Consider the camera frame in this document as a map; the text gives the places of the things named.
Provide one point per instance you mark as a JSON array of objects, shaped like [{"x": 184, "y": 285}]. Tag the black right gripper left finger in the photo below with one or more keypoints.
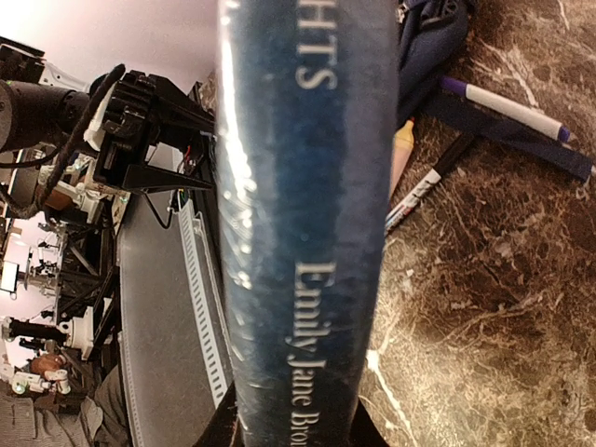
[{"x": 223, "y": 429}]

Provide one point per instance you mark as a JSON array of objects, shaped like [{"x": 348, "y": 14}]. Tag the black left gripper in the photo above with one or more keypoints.
[{"x": 139, "y": 108}]

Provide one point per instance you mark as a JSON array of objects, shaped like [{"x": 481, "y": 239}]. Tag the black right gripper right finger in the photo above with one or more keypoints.
[{"x": 363, "y": 430}]

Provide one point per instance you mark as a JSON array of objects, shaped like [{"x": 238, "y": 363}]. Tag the navy blue notebook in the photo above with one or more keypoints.
[{"x": 306, "y": 113}]

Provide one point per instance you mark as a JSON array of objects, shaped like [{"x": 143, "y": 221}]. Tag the navy blue student backpack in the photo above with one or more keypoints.
[{"x": 430, "y": 33}]

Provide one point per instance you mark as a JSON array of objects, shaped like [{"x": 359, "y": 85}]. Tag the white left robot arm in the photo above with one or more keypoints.
[{"x": 53, "y": 112}]

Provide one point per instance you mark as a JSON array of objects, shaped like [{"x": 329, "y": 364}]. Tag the black capped white marker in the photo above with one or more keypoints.
[{"x": 414, "y": 197}]

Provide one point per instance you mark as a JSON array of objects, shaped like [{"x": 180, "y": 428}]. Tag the purple capped white marker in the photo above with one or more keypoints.
[{"x": 531, "y": 118}]

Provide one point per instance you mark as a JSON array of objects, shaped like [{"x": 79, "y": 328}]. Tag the grey slotted cable duct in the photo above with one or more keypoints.
[{"x": 204, "y": 281}]

